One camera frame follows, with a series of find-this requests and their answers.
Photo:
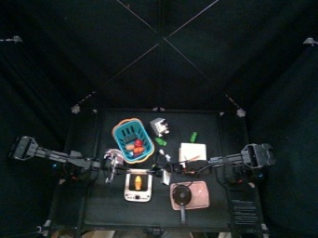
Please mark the yellow toy corn stem half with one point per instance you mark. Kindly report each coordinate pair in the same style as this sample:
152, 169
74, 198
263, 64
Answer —
138, 186

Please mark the small white toy vegetable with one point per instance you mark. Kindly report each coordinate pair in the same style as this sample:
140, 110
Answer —
162, 152

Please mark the orange toy fruit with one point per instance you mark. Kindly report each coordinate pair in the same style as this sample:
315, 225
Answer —
139, 149

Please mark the white text label sticker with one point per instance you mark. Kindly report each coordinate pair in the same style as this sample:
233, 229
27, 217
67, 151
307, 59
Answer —
243, 210

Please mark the grey metal frame bracket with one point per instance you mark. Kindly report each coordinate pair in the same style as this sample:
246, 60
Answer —
16, 39
241, 112
309, 41
75, 108

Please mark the pink tray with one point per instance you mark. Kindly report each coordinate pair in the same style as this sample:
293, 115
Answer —
200, 192

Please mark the white bowl with black lid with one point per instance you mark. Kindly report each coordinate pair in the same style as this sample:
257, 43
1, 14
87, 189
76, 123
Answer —
182, 195

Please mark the small silver toy pot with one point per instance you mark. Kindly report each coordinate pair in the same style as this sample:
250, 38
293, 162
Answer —
114, 154

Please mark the wooden toy stove red front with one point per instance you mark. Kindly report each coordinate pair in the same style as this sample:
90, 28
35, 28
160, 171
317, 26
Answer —
192, 150

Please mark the yellow toy corn tip half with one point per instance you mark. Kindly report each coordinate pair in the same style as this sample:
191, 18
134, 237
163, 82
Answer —
138, 179

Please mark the beige toy egg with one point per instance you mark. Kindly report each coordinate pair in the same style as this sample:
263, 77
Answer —
130, 147

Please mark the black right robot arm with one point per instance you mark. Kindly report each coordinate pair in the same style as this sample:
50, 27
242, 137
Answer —
257, 155

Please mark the red toy tomato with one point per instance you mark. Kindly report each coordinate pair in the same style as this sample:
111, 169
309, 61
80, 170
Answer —
138, 143

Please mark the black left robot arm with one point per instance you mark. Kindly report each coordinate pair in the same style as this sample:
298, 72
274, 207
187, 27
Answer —
62, 156

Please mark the small green toy vegetable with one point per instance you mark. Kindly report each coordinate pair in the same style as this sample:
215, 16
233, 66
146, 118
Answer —
192, 137

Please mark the white toy knife block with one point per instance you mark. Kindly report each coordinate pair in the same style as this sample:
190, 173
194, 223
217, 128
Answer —
158, 125

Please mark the teal basket orange rim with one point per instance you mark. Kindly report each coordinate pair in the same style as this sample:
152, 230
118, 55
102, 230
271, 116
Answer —
119, 136

